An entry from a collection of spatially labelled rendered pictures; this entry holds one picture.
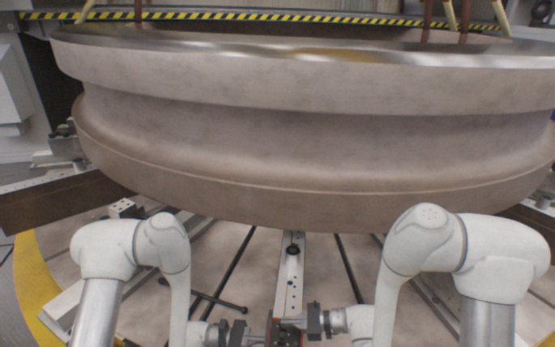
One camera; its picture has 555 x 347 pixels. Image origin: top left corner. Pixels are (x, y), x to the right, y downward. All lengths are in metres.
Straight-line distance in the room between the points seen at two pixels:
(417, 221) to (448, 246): 0.08
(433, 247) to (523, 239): 0.19
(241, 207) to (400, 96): 0.94
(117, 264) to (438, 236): 0.79
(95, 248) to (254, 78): 0.84
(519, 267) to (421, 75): 0.85
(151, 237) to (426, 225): 0.68
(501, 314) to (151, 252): 0.84
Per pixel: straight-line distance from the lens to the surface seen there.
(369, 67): 1.25
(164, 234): 0.85
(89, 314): 0.90
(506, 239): 0.74
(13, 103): 4.53
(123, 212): 1.95
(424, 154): 1.69
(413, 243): 0.66
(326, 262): 2.20
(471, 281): 0.74
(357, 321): 1.15
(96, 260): 0.91
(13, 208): 2.97
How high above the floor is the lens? 1.89
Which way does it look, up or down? 30 degrees down
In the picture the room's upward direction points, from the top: 2 degrees clockwise
